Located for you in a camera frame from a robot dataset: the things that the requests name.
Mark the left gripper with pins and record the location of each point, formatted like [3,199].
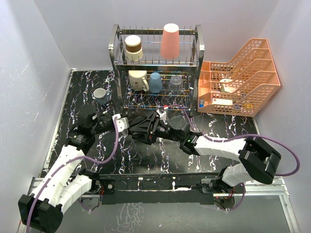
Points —
[111,117]

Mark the black mug white inside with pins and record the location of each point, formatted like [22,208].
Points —
[141,129]

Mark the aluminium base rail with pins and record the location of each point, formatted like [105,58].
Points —
[178,188]

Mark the light blue plastic cup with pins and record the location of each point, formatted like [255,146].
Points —
[155,83]

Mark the cream and brown cup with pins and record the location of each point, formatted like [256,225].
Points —
[133,48]

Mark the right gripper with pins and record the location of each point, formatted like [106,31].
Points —
[157,122]

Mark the grey-blue mug with handle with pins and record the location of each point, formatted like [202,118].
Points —
[101,95]

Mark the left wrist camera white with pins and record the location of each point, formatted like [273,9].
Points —
[122,124]

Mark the items in organizer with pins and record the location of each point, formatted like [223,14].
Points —
[234,91]

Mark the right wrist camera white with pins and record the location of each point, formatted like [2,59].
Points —
[162,113]

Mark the cream ceramic mug green inside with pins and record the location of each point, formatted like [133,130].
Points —
[138,80]

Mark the tall pink plastic cup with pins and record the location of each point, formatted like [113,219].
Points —
[169,48]

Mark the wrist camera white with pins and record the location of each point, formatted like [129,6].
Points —
[162,113]
[122,124]

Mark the clear glass cup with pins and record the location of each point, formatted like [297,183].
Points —
[175,85]

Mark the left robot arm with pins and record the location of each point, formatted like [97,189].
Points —
[60,174]

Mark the steel two-tier dish rack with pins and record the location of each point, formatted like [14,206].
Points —
[187,64]

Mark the orange plastic file organizer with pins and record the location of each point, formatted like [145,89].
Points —
[254,63]

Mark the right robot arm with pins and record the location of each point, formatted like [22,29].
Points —
[257,160]

